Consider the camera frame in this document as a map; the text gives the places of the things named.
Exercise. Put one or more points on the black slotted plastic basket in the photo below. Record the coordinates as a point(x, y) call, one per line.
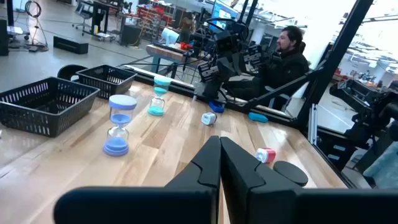
point(46, 107)
point(109, 81)

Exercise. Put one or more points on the blue-lit computer monitor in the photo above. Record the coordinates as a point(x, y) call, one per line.
point(222, 14)

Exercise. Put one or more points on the person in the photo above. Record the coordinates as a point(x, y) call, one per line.
point(286, 67)
point(186, 28)

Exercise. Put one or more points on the wooden workbench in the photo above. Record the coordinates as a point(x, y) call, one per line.
point(164, 52)

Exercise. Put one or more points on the white USB wall charger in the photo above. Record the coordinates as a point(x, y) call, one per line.
point(208, 118)

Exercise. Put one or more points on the office chair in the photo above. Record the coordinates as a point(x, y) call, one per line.
point(83, 14)

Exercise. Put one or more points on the black desk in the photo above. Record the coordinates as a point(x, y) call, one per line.
point(99, 15)

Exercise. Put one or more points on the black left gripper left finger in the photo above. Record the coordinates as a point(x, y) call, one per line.
point(186, 205)

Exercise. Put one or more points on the shelf with red bins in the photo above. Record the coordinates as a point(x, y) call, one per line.
point(152, 18)

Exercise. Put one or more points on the black floor case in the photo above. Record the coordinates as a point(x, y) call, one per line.
point(71, 46)

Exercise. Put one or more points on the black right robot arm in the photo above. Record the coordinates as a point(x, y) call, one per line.
point(213, 91)

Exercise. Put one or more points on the teal rectangular digital thermometer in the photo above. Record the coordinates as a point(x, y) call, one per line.
point(258, 117)

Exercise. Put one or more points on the black speaker cabinet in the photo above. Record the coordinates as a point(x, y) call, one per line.
point(3, 37)

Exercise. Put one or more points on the purple sand hourglass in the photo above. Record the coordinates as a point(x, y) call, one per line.
point(117, 146)

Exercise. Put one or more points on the silver metal bracket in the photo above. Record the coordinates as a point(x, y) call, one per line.
point(312, 124)

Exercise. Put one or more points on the grey-blue chair seat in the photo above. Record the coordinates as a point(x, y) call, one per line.
point(384, 168)

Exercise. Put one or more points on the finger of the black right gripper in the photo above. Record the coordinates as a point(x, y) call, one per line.
point(253, 56)
point(210, 72)

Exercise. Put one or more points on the red and white wall charger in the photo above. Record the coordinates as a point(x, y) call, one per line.
point(269, 155)

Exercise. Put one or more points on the neighbouring black robot arm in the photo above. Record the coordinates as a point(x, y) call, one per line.
point(357, 99)

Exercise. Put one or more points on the teal sand hourglass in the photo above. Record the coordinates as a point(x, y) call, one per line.
point(156, 111)

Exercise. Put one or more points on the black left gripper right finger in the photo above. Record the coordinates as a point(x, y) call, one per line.
point(280, 208)

